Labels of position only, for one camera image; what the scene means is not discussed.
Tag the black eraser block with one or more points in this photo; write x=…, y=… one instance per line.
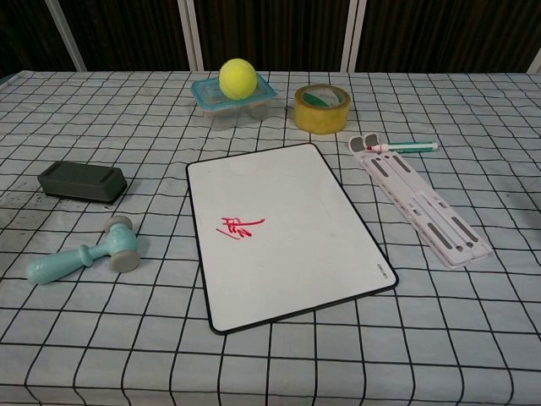
x=80, y=179

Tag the white drawing board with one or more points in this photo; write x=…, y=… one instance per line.
x=287, y=237

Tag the yellow packing tape roll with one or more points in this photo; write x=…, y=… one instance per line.
x=321, y=116

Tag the clear container blue lid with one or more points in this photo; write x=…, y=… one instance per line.
x=211, y=108

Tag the yellow tennis ball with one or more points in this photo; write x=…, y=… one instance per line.
x=237, y=79

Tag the green white marker pen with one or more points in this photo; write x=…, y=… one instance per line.
x=412, y=146

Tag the teal toy hammer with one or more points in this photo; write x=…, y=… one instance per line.
x=120, y=243

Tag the white folding laptop stand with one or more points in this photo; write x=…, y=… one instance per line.
x=427, y=211

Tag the black grid checked tablecloth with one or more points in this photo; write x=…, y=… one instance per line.
x=105, y=347

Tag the dark folding screen white frame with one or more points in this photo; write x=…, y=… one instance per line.
x=270, y=29

